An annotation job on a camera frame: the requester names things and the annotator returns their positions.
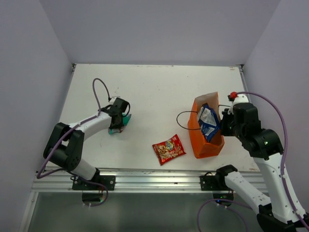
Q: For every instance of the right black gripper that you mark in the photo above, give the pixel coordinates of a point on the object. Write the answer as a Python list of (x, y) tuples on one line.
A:
[(223, 130)]

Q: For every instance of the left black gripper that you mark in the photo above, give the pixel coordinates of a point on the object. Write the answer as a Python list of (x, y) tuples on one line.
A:
[(119, 125)]

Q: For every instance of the teal snack packet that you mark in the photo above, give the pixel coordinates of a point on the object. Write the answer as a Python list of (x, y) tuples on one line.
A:
[(126, 120)]

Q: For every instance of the blue snack packet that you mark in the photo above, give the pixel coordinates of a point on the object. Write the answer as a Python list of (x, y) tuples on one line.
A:
[(208, 122)]

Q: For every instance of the orange paper bag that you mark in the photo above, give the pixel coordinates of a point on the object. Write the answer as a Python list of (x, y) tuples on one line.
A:
[(202, 148)]

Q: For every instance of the red snack packet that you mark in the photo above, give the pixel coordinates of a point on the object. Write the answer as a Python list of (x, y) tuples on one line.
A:
[(169, 149)]

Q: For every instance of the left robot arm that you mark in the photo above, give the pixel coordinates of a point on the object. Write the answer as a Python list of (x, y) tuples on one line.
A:
[(65, 145)]

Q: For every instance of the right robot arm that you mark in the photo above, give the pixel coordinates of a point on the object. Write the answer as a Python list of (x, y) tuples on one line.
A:
[(280, 210)]

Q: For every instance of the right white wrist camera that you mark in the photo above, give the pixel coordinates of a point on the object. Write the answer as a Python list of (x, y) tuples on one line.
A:
[(236, 98)]

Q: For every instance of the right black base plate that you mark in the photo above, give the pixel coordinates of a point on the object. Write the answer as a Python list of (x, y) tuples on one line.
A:
[(209, 182)]

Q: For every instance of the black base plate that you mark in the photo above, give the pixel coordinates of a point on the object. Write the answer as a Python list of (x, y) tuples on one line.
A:
[(209, 182), (107, 180)]

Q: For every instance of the aluminium mounting rail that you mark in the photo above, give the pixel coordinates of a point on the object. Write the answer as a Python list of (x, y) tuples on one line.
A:
[(129, 181)]

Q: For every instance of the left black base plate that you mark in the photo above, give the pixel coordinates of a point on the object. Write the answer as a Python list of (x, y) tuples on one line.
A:
[(107, 180)]

